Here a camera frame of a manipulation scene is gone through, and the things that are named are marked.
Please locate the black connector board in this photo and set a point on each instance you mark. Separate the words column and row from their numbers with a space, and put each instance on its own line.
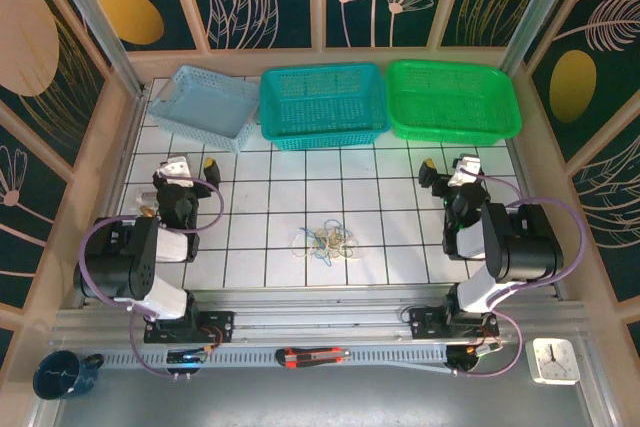
column 472, row 353
column 185, row 357

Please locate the light blue plastic basket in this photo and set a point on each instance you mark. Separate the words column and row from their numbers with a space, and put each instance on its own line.
column 200, row 112

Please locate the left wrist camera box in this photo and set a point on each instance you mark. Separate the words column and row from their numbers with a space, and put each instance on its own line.
column 176, row 168

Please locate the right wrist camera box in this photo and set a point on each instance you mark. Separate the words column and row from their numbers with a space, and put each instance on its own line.
column 467, row 169

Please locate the white square clock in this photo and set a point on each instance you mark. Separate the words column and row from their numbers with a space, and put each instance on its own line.
column 552, row 361

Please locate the teal plastic basket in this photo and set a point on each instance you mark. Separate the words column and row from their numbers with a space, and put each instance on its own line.
column 325, row 107

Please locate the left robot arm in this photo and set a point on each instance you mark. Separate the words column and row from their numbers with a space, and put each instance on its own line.
column 125, row 257

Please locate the orange black box cutter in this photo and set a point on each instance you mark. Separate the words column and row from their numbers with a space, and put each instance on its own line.
column 312, row 357

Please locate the dark blue mug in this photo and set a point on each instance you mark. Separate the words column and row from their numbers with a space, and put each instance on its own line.
column 57, row 377

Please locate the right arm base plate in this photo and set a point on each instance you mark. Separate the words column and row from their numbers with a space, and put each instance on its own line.
column 425, row 322

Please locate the small brass fitting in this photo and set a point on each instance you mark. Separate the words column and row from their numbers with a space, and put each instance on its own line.
column 146, row 209

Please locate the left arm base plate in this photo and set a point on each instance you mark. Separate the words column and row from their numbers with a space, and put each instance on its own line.
column 220, row 327

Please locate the green plastic basket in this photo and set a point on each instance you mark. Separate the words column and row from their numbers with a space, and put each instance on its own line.
column 450, row 102

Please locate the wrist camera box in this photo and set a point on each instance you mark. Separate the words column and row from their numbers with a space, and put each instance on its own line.
column 467, row 169
column 176, row 168

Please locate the aluminium corner post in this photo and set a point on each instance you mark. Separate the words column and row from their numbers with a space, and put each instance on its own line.
column 100, row 22
column 535, row 7

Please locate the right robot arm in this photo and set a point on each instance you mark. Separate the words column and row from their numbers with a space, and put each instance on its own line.
column 525, row 252

